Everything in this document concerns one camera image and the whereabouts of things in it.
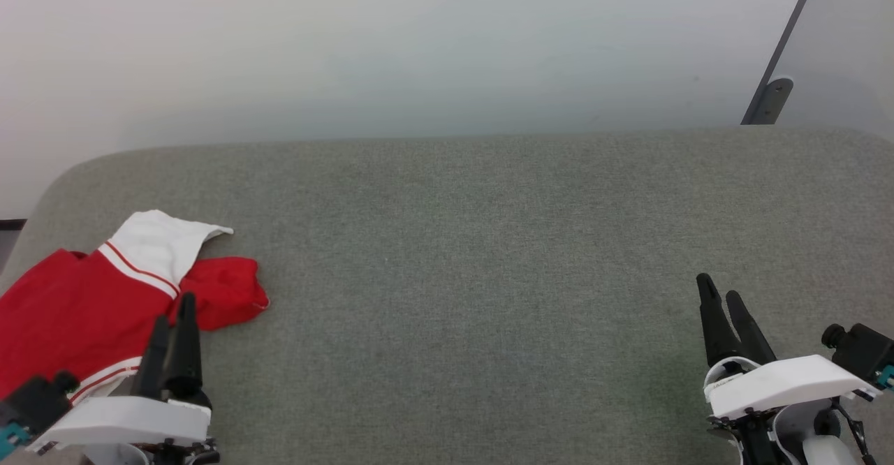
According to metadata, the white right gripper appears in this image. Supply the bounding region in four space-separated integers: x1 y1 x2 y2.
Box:
696 272 875 465

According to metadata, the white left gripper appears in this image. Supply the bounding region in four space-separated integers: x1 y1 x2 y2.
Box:
27 292 220 465

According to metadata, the red and white shirt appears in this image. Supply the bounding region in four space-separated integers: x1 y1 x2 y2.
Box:
0 209 270 406

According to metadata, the grey fabric sofa cushion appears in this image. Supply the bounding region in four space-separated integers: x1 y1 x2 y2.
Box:
0 126 894 465

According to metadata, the dark grey slanted wall bar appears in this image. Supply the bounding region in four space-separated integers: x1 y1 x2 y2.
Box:
740 0 826 126

